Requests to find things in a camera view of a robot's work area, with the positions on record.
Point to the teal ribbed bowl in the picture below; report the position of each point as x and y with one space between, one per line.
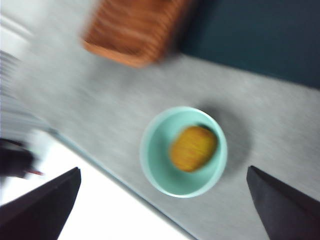
156 162

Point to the brown wicker basket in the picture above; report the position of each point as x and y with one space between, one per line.
135 32

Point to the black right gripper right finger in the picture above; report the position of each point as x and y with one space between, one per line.
287 212

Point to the yellow orange toy fruit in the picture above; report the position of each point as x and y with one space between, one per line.
193 148

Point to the black rectangular tray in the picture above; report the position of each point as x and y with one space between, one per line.
262 35

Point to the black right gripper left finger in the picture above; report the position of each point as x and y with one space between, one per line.
37 212

